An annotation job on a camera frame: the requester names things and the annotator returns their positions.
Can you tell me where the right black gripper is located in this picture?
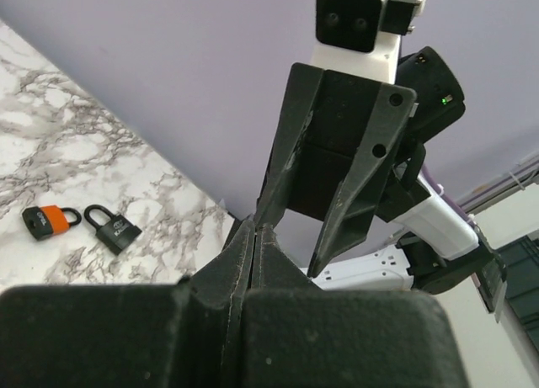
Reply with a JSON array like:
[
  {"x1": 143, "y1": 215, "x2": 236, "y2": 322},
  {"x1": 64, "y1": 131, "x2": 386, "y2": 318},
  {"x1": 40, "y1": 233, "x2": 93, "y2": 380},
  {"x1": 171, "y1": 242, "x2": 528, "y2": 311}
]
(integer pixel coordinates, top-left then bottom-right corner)
[{"x1": 254, "y1": 63, "x2": 417, "y2": 278}]

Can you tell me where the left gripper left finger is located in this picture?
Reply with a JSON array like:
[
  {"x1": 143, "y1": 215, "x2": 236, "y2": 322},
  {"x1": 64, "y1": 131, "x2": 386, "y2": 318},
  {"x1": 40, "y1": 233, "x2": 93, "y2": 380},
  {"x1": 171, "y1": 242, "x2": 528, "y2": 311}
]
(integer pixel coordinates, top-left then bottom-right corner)
[{"x1": 1, "y1": 220, "x2": 255, "y2": 387}]

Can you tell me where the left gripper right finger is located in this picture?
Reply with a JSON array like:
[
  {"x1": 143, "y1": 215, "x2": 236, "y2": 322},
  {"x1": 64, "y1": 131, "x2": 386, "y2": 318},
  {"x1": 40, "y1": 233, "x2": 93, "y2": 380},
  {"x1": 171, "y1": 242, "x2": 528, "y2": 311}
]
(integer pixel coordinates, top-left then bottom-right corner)
[{"x1": 242, "y1": 226, "x2": 469, "y2": 387}]

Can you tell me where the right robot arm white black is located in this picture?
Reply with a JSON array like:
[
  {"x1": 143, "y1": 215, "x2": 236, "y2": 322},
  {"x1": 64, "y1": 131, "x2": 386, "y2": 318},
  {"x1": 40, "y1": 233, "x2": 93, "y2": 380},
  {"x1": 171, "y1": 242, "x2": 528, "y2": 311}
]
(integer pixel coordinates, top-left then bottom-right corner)
[{"x1": 254, "y1": 46, "x2": 500, "y2": 295}]

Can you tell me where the black padlock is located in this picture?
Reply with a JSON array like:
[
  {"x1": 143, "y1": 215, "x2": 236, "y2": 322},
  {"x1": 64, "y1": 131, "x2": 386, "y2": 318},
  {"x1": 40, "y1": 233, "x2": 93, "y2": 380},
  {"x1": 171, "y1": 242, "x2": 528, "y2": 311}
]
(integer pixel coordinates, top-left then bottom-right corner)
[{"x1": 83, "y1": 205, "x2": 142, "y2": 256}]

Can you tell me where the orange padlock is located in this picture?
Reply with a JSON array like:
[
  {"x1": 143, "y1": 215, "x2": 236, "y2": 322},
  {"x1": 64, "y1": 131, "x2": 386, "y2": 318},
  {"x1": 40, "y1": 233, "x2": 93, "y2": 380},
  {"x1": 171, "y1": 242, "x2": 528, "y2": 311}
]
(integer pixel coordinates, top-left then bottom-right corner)
[{"x1": 22, "y1": 205, "x2": 82, "y2": 241}]

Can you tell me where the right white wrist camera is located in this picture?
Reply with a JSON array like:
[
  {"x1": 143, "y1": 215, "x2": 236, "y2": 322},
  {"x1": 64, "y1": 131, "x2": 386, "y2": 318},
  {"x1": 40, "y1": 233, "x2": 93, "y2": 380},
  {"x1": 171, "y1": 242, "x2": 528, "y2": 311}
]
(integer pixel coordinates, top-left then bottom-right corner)
[{"x1": 310, "y1": 0, "x2": 426, "y2": 84}]

